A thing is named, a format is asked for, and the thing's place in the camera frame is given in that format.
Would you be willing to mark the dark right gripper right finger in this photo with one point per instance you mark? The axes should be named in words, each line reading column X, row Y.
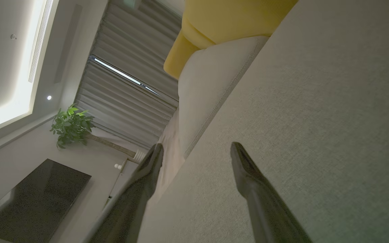
column 262, row 202

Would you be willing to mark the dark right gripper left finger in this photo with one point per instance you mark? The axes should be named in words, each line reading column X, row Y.
column 130, row 202

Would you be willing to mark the white television cabinet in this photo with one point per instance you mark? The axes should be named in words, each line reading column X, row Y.
column 119, row 184

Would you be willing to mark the white ribbed plant pot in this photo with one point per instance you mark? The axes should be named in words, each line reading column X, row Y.
column 141, row 156

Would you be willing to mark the large grey sofa seat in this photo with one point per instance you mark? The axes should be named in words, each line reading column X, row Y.
column 316, row 128

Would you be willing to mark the black television screen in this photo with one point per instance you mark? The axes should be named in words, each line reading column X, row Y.
column 35, row 202

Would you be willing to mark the green potted plant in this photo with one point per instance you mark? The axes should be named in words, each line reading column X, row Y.
column 71, row 126

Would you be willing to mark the grey sofa cushion with seam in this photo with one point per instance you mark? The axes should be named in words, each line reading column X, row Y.
column 208, row 87

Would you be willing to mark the grey pleated curtain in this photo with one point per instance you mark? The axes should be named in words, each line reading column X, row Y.
column 127, row 40

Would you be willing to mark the yellow cushion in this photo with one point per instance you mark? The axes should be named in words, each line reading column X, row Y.
column 221, row 20

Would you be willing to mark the white slotted ceiling air vent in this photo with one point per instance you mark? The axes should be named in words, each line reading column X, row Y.
column 40, row 37

